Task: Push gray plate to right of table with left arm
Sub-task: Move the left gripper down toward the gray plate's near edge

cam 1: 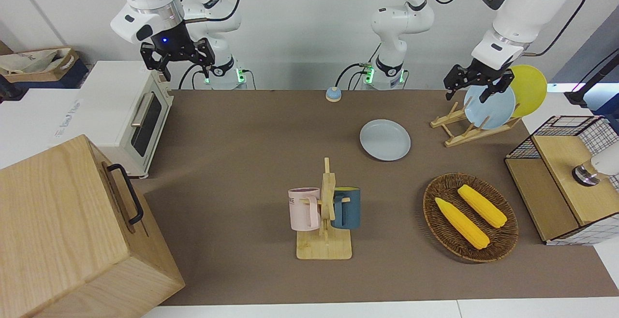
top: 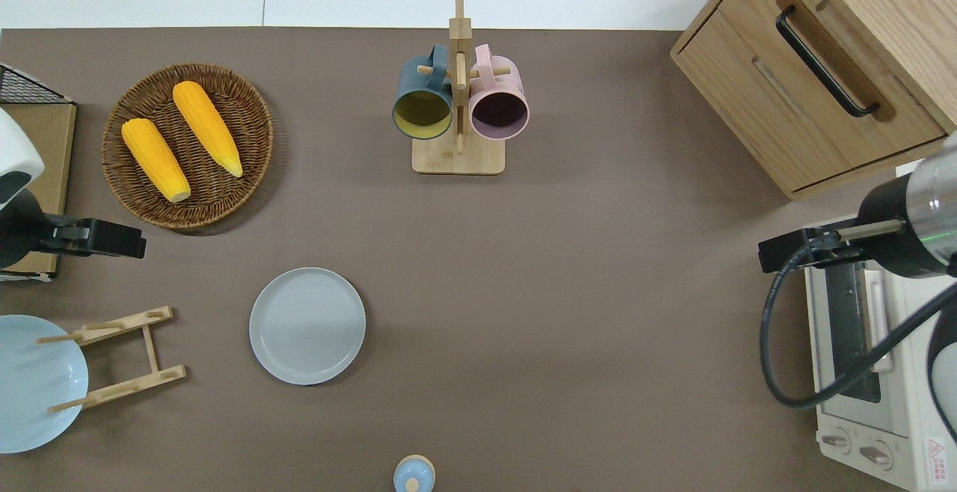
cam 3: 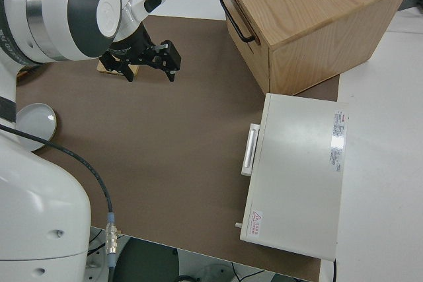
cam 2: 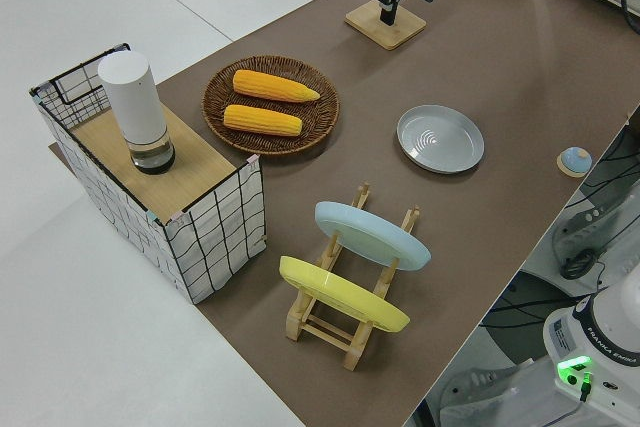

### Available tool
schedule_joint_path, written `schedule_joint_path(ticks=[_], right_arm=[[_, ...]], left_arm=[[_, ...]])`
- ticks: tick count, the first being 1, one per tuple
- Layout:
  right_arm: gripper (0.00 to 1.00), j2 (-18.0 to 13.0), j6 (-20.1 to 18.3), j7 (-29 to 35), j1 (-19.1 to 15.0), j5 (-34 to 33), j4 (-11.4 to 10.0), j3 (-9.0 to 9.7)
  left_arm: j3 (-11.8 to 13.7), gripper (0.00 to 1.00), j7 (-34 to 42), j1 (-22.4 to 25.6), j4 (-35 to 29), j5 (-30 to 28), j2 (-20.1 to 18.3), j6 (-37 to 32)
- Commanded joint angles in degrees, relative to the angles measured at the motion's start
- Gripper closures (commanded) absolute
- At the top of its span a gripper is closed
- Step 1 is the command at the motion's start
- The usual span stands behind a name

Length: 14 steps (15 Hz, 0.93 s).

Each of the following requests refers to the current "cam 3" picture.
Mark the white toaster oven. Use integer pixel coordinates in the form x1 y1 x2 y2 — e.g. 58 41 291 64
233 92 350 262

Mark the black drawer box handle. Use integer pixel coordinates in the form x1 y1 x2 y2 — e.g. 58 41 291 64
219 0 256 44

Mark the black cable with metal connector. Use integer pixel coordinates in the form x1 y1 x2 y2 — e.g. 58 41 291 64
0 123 124 276

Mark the silver toaster oven handle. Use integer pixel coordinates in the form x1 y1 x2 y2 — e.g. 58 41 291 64
241 123 261 176

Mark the gray round plate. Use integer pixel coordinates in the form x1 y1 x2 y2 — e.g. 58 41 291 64
15 102 59 151

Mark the brown table mat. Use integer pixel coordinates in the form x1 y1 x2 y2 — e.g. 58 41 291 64
15 16 341 282

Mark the wooden drawer box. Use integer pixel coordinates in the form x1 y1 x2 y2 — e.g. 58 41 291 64
214 0 412 96

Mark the wooden mug tree stand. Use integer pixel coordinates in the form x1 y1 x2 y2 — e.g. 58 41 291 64
96 59 139 78

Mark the black round stand base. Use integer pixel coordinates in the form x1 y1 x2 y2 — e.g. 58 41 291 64
112 237 181 282

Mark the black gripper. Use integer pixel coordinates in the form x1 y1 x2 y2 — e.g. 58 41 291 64
100 20 182 83

